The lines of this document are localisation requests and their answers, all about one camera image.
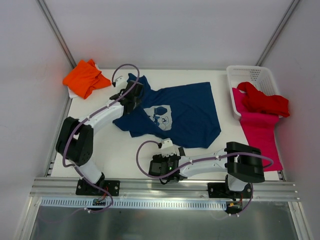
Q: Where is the blue printed t shirt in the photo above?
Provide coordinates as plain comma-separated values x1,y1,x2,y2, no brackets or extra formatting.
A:
113,76,221,149

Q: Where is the red t shirt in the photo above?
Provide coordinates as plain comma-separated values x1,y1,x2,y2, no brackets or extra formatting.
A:
232,81,290,118

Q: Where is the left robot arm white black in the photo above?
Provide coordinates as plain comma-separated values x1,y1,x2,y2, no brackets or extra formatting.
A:
55,80,144,196

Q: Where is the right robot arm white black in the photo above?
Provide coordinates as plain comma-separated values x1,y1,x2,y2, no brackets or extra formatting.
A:
148,140,265,198

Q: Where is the orange folded t shirt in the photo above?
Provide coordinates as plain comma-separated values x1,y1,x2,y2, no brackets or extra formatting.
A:
62,59,112,100

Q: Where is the pink t shirt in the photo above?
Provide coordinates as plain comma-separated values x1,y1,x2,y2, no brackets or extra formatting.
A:
232,88,283,172

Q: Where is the left corner metal profile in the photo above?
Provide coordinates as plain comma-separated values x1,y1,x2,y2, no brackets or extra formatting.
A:
36,0,77,69

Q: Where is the corner metal profile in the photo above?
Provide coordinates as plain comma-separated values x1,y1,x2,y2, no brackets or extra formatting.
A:
255,0,302,67
36,0,77,69

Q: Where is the white plastic basket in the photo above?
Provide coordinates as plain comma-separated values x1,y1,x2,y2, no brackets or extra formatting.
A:
226,65,281,120

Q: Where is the right corner metal profile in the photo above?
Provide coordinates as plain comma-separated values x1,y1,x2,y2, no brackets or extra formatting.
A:
255,0,302,67

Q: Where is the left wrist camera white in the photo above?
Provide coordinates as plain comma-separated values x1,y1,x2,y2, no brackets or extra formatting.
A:
112,75,127,90

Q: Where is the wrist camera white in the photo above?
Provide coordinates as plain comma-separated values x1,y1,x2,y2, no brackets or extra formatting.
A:
112,75,127,90
158,138,178,158

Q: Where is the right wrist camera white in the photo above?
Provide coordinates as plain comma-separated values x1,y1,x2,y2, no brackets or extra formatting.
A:
158,138,178,158

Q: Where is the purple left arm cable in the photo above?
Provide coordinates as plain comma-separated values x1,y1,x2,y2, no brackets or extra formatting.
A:
61,63,140,215

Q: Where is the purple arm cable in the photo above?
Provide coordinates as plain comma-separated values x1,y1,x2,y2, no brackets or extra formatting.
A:
61,63,140,215
135,140,275,217

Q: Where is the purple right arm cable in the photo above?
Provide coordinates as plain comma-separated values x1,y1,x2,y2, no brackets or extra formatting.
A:
135,140,275,217

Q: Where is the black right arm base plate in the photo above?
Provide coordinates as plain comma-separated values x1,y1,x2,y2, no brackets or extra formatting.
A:
207,182,253,201

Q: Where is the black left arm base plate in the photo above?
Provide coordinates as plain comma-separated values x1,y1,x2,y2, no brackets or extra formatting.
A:
75,179,120,197

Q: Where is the white slotted cable duct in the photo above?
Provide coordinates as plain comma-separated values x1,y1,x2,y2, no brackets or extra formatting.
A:
40,197,227,211

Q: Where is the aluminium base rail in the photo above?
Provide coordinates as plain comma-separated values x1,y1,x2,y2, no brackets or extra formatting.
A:
30,177,301,202

